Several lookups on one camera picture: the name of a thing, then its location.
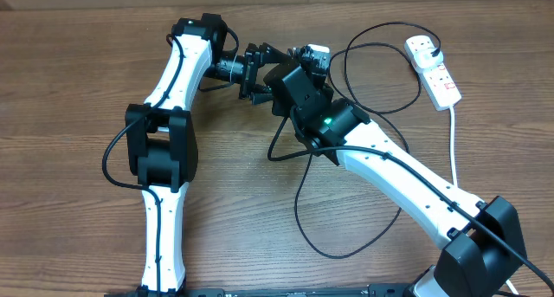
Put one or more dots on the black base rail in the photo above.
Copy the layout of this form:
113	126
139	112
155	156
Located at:
372	290

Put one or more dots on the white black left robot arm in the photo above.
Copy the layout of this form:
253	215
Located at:
162	149

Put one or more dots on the white power strip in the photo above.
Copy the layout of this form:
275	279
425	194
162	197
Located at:
437	81

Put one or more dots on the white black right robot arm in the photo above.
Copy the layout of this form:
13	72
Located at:
481	243

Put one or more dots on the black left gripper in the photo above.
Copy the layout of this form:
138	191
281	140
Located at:
266	54

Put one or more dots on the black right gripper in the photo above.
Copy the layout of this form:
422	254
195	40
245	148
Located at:
327	89

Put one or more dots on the white charger plug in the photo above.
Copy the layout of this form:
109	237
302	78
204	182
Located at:
426	59

